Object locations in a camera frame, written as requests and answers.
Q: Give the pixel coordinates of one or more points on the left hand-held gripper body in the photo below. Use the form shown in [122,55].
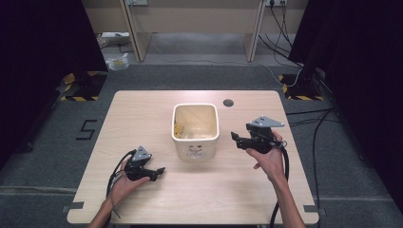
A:
[139,166]

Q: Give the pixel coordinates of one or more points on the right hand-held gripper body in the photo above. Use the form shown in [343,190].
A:
[263,141]

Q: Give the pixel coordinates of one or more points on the white square bin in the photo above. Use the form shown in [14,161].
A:
[195,150]

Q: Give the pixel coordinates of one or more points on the person's right hand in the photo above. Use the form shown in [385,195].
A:
[272,164]

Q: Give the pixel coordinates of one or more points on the person's left hand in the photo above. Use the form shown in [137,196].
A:
[125,190]

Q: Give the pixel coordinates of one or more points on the black stand base striped tape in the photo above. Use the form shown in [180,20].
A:
[85,85]
[301,88]

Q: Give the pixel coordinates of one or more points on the grey tape strip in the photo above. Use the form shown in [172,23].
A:
[76,205]
[312,209]

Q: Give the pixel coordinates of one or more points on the clear plastic bag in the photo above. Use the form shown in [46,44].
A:
[118,62]

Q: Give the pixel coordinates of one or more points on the black curtain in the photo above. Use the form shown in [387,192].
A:
[41,63]
[364,79]

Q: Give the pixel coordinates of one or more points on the white power strip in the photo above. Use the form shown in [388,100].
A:
[114,34]

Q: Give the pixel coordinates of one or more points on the wall socket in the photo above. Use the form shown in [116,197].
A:
[136,2]
[275,2]

